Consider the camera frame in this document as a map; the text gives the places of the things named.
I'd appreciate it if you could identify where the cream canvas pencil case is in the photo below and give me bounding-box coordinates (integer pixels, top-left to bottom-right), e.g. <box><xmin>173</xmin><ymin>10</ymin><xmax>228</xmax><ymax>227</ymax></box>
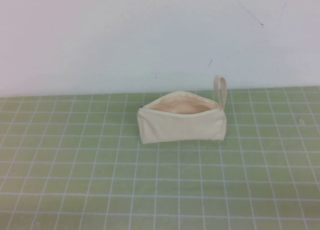
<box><xmin>137</xmin><ymin>74</ymin><xmax>228</xmax><ymax>144</ymax></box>

